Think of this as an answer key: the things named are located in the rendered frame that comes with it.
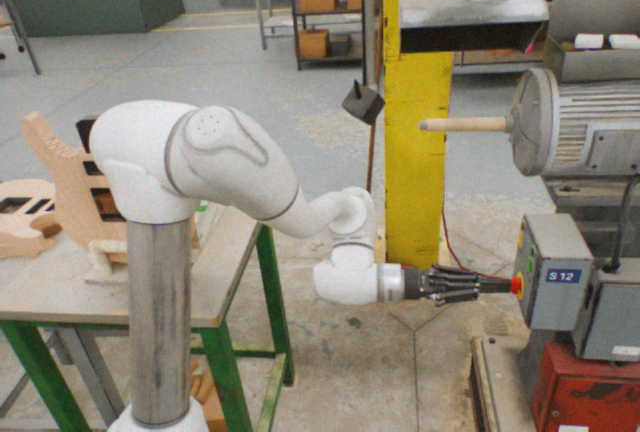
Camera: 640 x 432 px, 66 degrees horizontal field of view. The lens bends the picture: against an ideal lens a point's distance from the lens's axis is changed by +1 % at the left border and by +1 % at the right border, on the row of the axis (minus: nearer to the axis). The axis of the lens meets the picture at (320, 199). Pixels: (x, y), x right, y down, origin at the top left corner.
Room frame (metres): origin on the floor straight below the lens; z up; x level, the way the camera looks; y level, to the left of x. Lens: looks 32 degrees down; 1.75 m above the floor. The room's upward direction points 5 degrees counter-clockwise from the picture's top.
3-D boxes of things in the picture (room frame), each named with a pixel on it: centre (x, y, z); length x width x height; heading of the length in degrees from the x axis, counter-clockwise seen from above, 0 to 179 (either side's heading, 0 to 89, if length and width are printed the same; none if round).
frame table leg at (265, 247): (1.37, 0.21, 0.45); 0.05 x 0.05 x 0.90; 80
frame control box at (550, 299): (0.82, -0.55, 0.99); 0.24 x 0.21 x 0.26; 80
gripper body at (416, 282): (0.85, -0.22, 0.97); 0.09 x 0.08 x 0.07; 80
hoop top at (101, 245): (1.02, 0.50, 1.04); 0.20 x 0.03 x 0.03; 79
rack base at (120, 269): (1.06, 0.49, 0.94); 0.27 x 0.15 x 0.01; 80
